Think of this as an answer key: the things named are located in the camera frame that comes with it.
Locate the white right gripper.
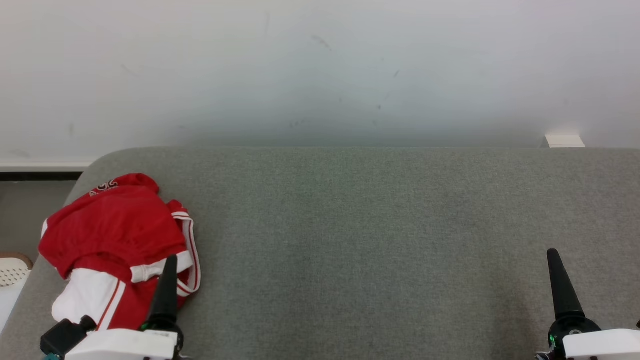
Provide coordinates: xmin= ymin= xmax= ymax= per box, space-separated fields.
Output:
xmin=536 ymin=248 xmax=640 ymax=360

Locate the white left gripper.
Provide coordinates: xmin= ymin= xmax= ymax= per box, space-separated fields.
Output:
xmin=65 ymin=254 xmax=185 ymax=360

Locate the red white basketball jersey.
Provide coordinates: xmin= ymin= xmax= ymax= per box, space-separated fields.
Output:
xmin=51 ymin=200 xmax=202 ymax=332

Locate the white perforated laundry basket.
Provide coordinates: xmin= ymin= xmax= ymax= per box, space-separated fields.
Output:
xmin=0 ymin=251 xmax=35 ymax=333

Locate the white and black baseboard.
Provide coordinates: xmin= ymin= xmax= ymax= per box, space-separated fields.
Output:
xmin=0 ymin=160 xmax=94 ymax=182

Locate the white block at wall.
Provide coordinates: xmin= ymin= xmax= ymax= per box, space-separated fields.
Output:
xmin=544 ymin=134 xmax=586 ymax=149

